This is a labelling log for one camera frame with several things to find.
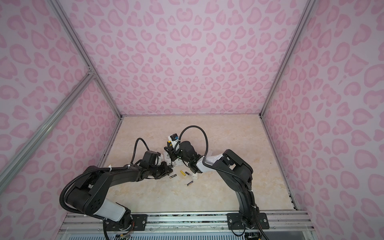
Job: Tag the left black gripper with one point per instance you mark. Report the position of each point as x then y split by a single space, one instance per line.
165 171

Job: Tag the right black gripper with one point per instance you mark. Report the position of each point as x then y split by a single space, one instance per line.
172 152

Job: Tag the white remote angled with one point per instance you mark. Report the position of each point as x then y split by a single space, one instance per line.
178 162

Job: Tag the white remote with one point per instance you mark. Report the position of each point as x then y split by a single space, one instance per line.
166 156

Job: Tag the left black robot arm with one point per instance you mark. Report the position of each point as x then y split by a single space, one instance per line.
87 193

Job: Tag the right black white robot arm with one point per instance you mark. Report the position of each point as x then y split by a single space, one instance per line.
234 171

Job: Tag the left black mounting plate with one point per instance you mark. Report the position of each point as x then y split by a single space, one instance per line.
138 221

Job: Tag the black mounting plate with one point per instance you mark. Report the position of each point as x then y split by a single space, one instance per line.
138 221
236 221

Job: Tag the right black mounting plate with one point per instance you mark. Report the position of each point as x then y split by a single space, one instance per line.
236 221

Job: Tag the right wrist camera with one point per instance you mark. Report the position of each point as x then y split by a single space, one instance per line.
174 139

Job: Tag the aluminium diagonal frame bar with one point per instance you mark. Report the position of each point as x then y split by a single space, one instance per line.
23 155

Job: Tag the aluminium front rail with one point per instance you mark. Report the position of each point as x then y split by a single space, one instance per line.
284 225

